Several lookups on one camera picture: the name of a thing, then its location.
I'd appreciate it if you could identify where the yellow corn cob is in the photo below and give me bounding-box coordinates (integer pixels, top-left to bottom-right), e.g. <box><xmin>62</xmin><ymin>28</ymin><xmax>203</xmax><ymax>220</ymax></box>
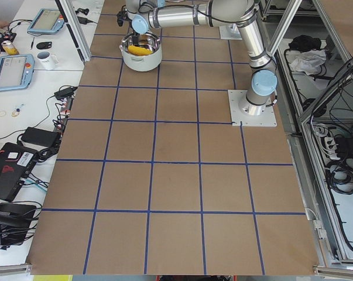
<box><xmin>128</xmin><ymin>45</ymin><xmax>153</xmax><ymax>56</ymax></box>

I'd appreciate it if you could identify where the white metal cooking pot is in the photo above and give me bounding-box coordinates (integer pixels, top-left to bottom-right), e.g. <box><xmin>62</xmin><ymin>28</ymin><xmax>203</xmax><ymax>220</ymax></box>
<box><xmin>119</xmin><ymin>32</ymin><xmax>163</xmax><ymax>72</ymax></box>

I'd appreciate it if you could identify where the blue teach pendant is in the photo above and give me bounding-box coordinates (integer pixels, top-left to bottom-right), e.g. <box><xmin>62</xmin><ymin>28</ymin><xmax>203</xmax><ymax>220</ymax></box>
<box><xmin>0</xmin><ymin>54</ymin><xmax>35</xmax><ymax>92</ymax></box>
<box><xmin>27</xmin><ymin>8</ymin><xmax>64</xmax><ymax>35</ymax></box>

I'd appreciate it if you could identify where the black power adapter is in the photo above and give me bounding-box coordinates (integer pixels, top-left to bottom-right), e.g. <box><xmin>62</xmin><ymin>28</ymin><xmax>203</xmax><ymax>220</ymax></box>
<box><xmin>54</xmin><ymin>86</ymin><xmax>77</xmax><ymax>100</ymax></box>

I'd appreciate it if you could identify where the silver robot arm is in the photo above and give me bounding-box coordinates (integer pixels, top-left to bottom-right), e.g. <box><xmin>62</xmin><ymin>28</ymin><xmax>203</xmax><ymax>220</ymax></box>
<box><xmin>125</xmin><ymin>0</ymin><xmax>277</xmax><ymax>116</ymax></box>

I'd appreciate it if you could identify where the blue teach pendant far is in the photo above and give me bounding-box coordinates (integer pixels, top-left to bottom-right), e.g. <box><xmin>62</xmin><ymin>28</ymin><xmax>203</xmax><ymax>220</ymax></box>
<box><xmin>27</xmin><ymin>8</ymin><xmax>64</xmax><ymax>35</ymax></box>

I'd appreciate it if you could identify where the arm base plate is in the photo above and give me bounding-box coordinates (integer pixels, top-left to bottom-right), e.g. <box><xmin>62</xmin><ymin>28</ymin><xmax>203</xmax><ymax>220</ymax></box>
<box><xmin>228</xmin><ymin>90</ymin><xmax>277</xmax><ymax>127</ymax></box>

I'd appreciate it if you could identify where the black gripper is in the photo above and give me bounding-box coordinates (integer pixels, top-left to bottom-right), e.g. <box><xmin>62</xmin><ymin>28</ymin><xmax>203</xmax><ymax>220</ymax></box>
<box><xmin>132</xmin><ymin>30</ymin><xmax>140</xmax><ymax>47</ymax></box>

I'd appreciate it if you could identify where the black laptop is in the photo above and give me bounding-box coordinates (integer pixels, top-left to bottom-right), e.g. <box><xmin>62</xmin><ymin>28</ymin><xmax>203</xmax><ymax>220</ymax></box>
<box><xmin>0</xmin><ymin>142</ymin><xmax>37</xmax><ymax>202</ymax></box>

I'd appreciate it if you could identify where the yellow drink can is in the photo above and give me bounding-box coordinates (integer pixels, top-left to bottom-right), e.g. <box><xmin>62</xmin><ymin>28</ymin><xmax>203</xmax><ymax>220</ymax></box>
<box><xmin>1</xmin><ymin>40</ymin><xmax>19</xmax><ymax>56</ymax></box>

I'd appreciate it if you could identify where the brown paper table cover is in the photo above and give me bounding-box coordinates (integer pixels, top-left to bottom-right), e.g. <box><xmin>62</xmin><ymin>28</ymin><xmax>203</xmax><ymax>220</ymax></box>
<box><xmin>27</xmin><ymin>1</ymin><xmax>318</xmax><ymax>275</ymax></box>

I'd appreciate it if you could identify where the blue teach pendant near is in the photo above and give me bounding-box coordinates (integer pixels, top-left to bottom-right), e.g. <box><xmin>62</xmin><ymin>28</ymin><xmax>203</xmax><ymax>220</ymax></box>
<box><xmin>0</xmin><ymin>54</ymin><xmax>35</xmax><ymax>92</ymax></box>

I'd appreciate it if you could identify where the white mug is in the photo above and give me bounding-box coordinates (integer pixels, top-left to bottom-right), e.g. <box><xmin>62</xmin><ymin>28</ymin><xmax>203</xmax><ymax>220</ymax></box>
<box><xmin>37</xmin><ymin>51</ymin><xmax>59</xmax><ymax>70</ymax></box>

